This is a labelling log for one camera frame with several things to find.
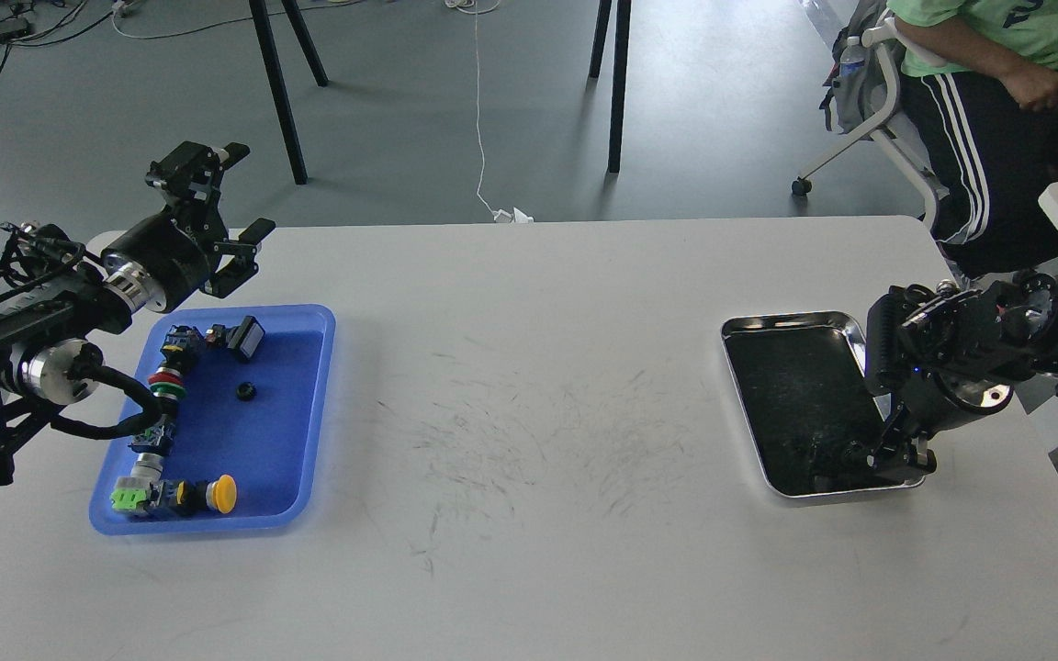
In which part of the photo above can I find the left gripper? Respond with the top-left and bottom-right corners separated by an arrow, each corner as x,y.
102,141 -> 276,313

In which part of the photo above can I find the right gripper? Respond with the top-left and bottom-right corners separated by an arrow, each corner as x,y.
839,372 -> 1013,476

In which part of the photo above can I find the small black gear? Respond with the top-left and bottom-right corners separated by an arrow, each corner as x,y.
235,381 -> 259,402

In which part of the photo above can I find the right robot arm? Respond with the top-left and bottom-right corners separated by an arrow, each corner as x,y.
834,272 -> 1058,481

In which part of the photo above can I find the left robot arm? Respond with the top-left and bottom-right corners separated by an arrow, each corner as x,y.
0,141 -> 276,486

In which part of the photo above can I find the metal tray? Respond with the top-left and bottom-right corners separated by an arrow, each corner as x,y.
720,312 -> 925,499

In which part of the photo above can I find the black square push button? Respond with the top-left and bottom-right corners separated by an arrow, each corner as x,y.
203,315 -> 265,364

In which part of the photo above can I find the red green indicator stack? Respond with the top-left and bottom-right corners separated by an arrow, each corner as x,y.
147,364 -> 187,417

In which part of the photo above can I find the black table leg left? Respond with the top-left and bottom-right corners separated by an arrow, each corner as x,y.
247,0 -> 329,185

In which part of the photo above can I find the black table leg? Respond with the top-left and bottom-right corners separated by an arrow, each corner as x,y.
247,0 -> 329,185
588,0 -> 633,175

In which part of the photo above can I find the blue plastic tray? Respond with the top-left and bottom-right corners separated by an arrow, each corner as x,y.
88,304 -> 336,535

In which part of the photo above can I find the yellow push button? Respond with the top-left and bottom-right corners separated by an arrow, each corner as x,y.
171,474 -> 238,516

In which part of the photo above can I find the seated person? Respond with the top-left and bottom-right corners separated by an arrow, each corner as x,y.
887,1 -> 1058,280

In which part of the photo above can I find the white office chair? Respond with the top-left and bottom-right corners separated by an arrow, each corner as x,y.
822,1 -> 948,235

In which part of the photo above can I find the black table leg right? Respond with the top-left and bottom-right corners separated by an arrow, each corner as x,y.
588,0 -> 633,175

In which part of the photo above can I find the blue black switch block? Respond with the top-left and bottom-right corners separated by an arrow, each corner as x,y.
161,325 -> 207,374

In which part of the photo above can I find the black green switch block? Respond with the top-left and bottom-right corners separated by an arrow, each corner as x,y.
129,414 -> 176,457

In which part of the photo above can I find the green switch component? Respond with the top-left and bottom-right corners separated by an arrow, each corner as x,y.
109,453 -> 176,520

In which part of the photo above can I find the white cable on floor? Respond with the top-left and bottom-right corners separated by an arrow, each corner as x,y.
444,0 -> 535,224

